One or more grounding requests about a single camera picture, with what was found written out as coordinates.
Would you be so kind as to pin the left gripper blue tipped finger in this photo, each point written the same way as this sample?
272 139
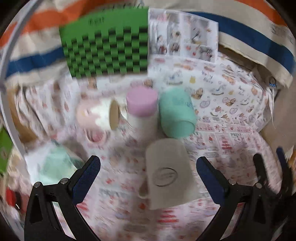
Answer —
286 171

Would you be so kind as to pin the pale green white mug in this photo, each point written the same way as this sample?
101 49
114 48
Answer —
170 179

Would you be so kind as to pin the pink and white upside-down mug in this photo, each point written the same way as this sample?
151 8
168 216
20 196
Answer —
141 113

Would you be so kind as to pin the red cap bottle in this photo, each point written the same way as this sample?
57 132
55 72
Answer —
14 199

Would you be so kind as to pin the tissue pack with leaf print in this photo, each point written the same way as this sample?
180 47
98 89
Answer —
50 163

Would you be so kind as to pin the print patterned tablecloth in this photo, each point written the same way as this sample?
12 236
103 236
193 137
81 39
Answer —
143 185

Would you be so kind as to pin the bear print cloth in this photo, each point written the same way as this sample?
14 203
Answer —
222 91

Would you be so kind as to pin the teal mug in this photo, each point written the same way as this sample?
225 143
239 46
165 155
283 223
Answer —
177 114

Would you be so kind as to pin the striped Hermes blanket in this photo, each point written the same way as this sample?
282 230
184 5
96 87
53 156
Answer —
253 29

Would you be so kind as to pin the comic picture card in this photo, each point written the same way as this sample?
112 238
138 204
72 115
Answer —
176 33

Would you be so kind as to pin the green checkered box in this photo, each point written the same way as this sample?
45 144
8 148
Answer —
112 41

